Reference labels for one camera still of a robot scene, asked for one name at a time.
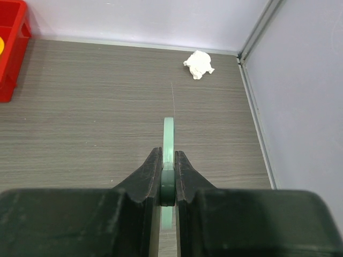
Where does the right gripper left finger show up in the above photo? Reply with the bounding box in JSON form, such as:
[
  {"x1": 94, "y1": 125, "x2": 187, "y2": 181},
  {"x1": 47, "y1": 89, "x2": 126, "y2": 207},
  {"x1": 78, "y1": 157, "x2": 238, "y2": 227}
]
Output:
[{"x1": 1, "y1": 148, "x2": 162, "y2": 256}]

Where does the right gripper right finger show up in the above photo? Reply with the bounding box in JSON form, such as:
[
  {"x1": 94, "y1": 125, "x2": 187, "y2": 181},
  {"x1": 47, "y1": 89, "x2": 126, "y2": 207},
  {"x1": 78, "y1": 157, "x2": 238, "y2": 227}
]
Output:
[{"x1": 175, "y1": 151, "x2": 342, "y2": 256}]

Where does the green hand brush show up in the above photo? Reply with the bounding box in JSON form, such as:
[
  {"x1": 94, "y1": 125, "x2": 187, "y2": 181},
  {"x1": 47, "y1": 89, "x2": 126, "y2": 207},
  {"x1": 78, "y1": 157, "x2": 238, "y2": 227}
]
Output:
[{"x1": 160, "y1": 117, "x2": 175, "y2": 230}]

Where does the large paper scrap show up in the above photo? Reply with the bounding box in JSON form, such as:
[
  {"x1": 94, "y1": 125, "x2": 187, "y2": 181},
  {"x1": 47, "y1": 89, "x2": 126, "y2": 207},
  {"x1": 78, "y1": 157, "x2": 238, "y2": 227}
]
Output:
[{"x1": 183, "y1": 50, "x2": 215, "y2": 80}]

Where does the orange bowl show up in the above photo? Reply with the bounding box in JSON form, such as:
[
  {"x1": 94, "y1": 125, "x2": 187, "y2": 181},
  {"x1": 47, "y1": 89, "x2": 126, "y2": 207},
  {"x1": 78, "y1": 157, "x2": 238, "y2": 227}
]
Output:
[{"x1": 0, "y1": 37, "x2": 5, "y2": 55}]

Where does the red plastic tray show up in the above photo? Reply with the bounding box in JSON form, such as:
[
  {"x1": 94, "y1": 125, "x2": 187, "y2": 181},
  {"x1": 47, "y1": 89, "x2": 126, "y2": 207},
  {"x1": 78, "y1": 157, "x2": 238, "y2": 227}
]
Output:
[{"x1": 1, "y1": 1, "x2": 32, "y2": 103}]

